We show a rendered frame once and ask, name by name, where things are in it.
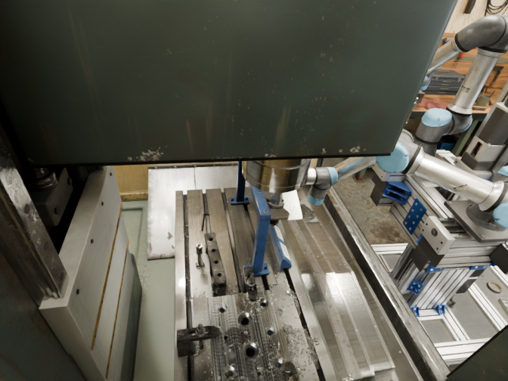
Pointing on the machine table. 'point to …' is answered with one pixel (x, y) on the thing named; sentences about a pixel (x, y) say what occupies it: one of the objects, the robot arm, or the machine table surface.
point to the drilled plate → (230, 324)
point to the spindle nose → (276, 174)
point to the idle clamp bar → (215, 261)
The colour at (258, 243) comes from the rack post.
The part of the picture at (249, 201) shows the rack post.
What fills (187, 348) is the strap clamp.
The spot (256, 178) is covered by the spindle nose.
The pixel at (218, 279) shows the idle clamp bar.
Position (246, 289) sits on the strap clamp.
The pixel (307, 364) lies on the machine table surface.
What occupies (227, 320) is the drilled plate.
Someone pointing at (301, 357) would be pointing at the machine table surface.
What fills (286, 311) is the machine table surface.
